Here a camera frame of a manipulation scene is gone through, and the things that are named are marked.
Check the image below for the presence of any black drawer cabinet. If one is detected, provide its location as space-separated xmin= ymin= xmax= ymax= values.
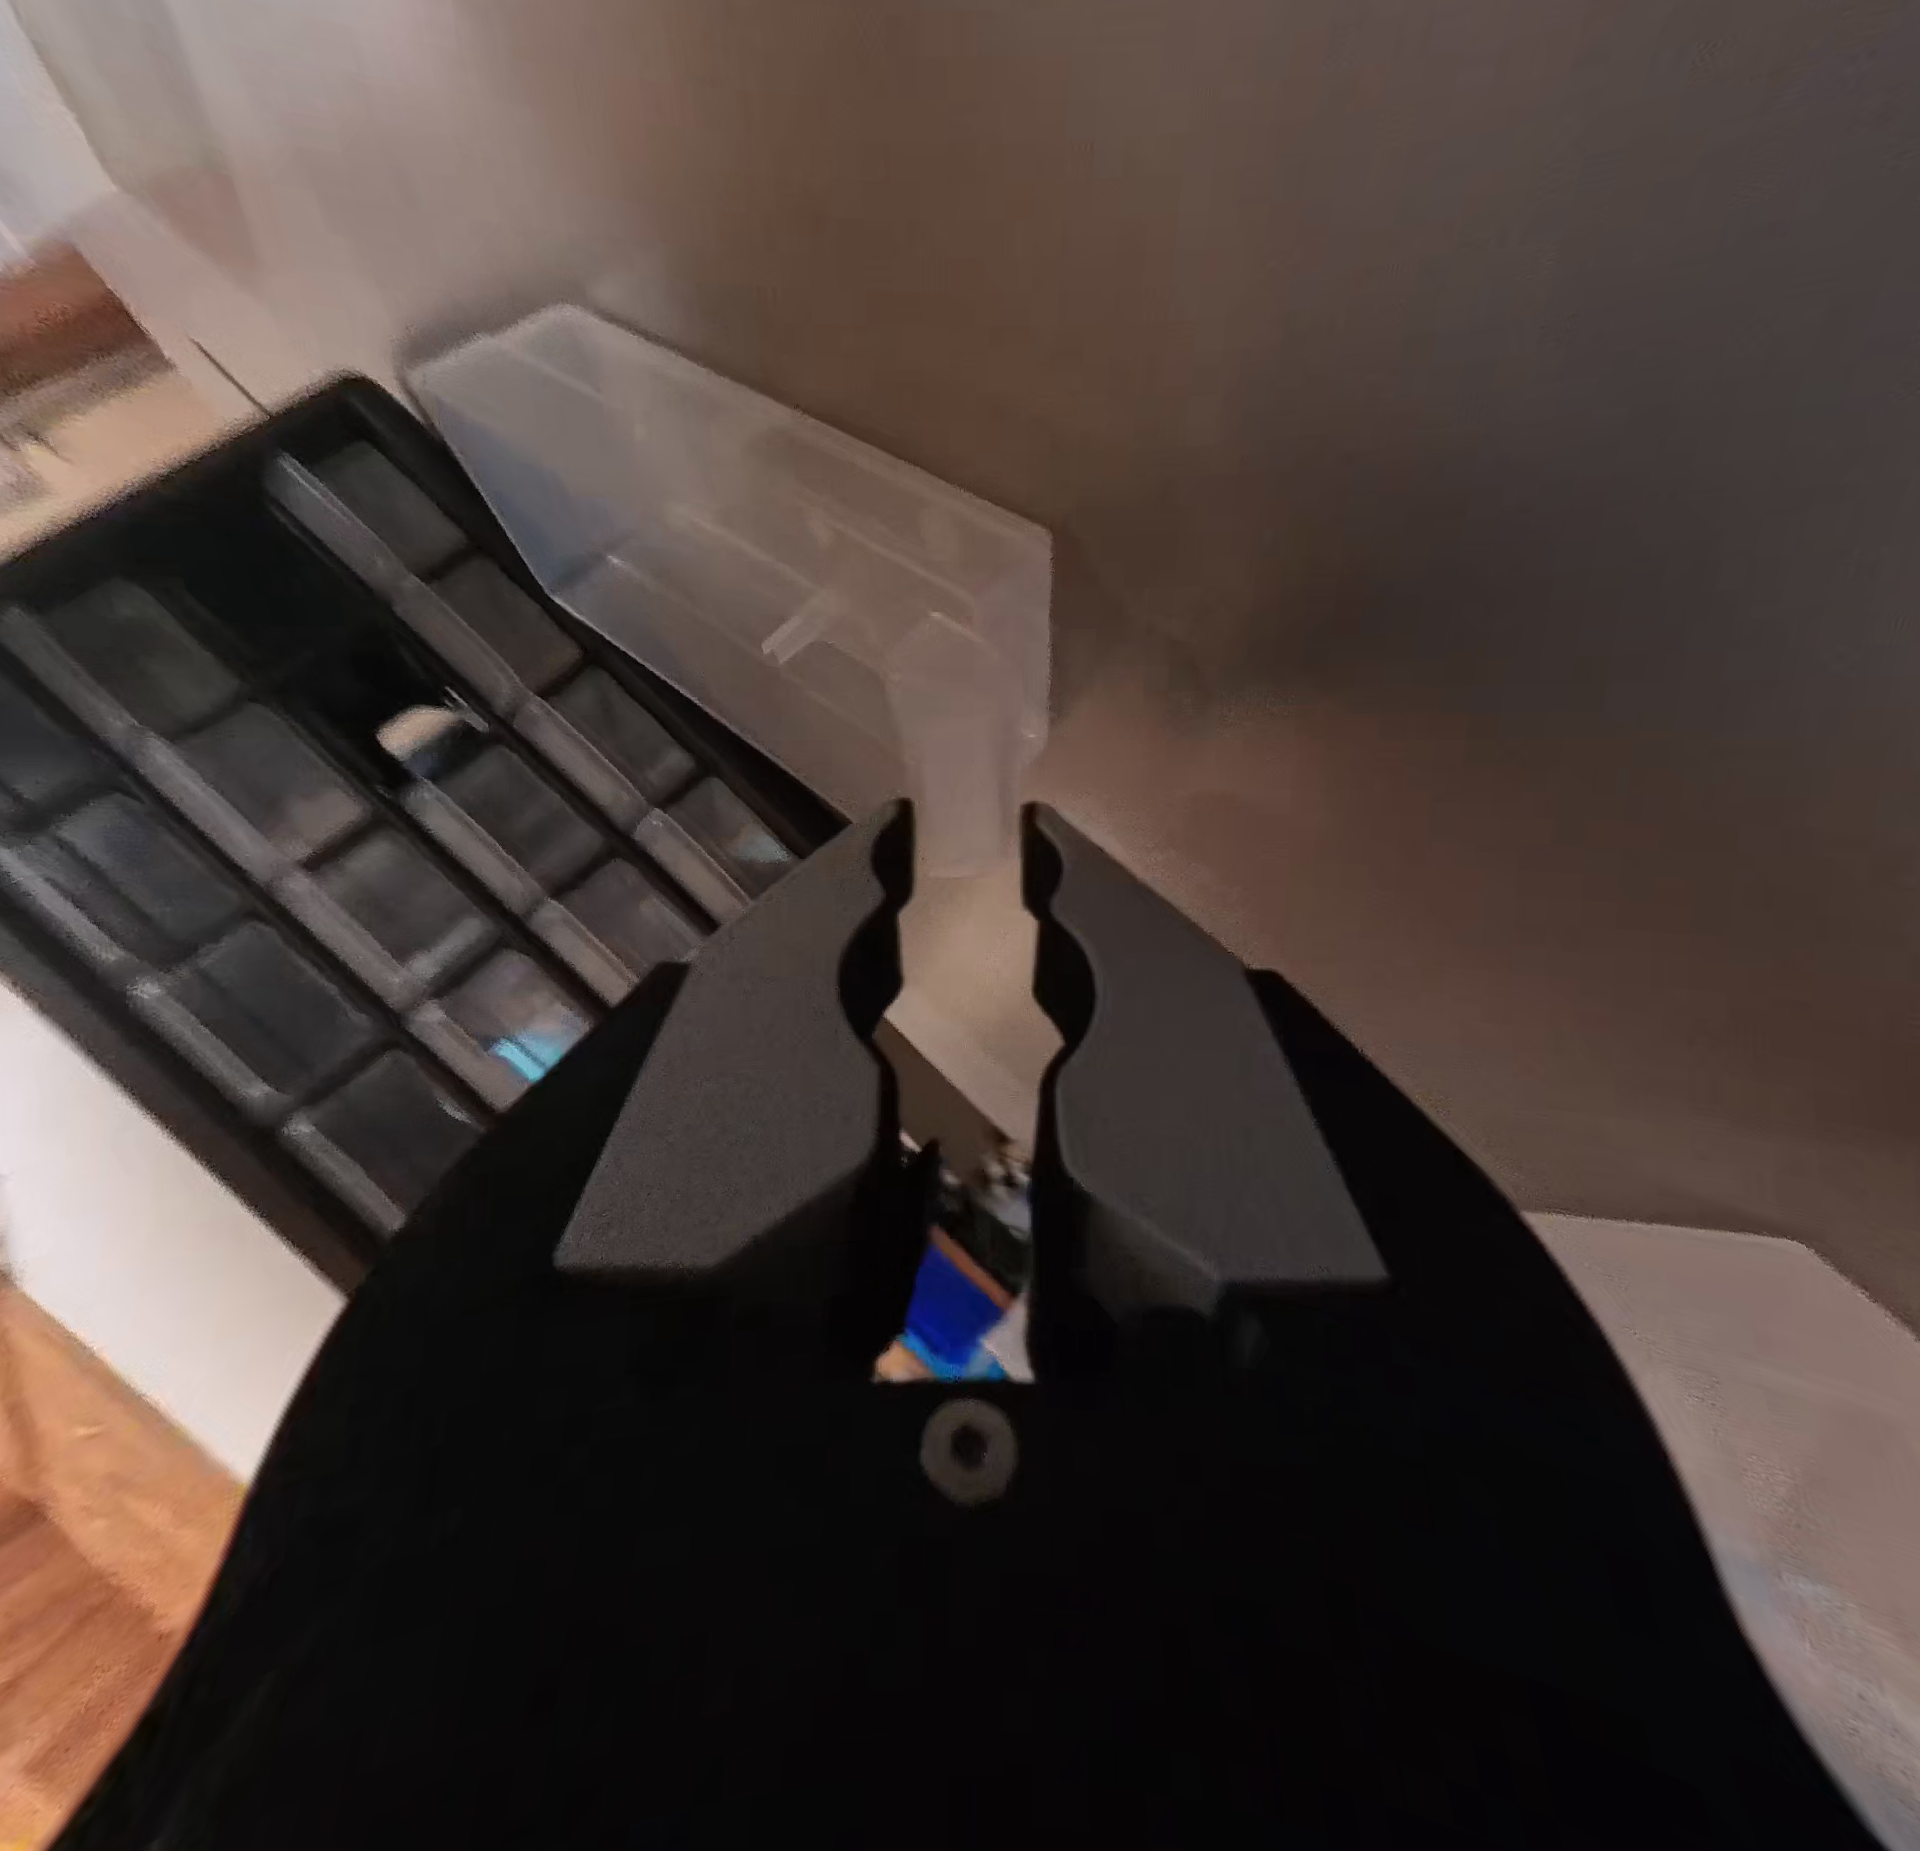
xmin=0 ymin=373 xmax=846 ymax=1291

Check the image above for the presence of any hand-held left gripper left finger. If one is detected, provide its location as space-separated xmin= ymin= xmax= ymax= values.
xmin=555 ymin=798 xmax=917 ymax=1285

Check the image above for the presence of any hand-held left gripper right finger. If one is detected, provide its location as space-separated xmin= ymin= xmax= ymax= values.
xmin=1020 ymin=804 xmax=1389 ymax=1317

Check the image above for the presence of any clear plastic drawer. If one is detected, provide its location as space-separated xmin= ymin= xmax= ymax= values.
xmin=401 ymin=302 xmax=1057 ymax=882

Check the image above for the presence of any blue plastic bin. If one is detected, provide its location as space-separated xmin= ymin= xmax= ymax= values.
xmin=898 ymin=1232 xmax=1035 ymax=1381

